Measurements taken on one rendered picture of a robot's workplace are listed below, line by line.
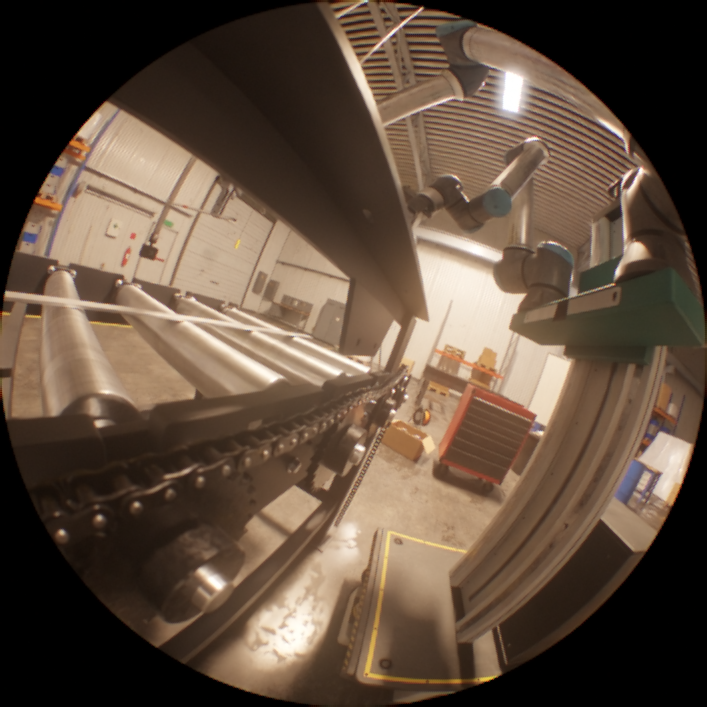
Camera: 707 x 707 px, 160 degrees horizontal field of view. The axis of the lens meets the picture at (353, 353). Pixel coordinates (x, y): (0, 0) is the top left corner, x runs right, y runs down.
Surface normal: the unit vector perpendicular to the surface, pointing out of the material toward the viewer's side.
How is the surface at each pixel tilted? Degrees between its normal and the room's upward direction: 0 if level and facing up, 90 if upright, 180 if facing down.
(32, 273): 90
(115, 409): 90
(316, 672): 0
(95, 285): 90
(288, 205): 90
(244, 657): 0
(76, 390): 20
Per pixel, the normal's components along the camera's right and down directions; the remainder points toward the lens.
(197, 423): 0.88, 0.37
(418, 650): 0.36, -0.93
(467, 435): -0.32, -0.03
